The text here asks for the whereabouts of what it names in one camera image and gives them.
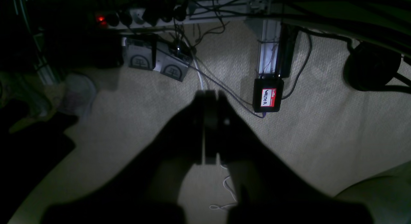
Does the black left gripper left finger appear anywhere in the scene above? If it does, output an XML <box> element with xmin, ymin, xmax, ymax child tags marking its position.
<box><xmin>42</xmin><ymin>91</ymin><xmax>205</xmax><ymax>224</ymax></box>

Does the black box with name tag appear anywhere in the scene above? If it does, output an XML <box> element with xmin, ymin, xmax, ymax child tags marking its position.
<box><xmin>252</xmin><ymin>78</ymin><xmax>284</xmax><ymax>113</ymax></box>

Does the grey power adapter left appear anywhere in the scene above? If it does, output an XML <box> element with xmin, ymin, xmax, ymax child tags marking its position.
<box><xmin>122</xmin><ymin>35</ymin><xmax>157</xmax><ymax>71</ymax></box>

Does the black round chair base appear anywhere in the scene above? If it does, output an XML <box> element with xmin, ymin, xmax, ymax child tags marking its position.
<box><xmin>343</xmin><ymin>42</ymin><xmax>411</xmax><ymax>94</ymax></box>

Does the grey power adapter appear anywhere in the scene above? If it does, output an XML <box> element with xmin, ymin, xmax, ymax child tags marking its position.
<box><xmin>122</xmin><ymin>35</ymin><xmax>157</xmax><ymax>71</ymax></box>
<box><xmin>153</xmin><ymin>42</ymin><xmax>192</xmax><ymax>82</ymax></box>

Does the white power strip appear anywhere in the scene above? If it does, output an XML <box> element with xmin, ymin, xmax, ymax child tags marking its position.
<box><xmin>94</xmin><ymin>7</ymin><xmax>193</xmax><ymax>30</ymax></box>

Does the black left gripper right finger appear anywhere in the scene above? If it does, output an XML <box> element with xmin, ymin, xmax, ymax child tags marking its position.
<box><xmin>215</xmin><ymin>91</ymin><xmax>374</xmax><ymax>224</ymax></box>

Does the grey power adapter right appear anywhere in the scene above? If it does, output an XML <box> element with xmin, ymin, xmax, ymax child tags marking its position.
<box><xmin>153</xmin><ymin>42</ymin><xmax>192</xmax><ymax>82</ymax></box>

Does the aluminium frame leg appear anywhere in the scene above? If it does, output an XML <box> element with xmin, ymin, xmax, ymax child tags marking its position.
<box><xmin>245</xmin><ymin>0</ymin><xmax>299</xmax><ymax>78</ymax></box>

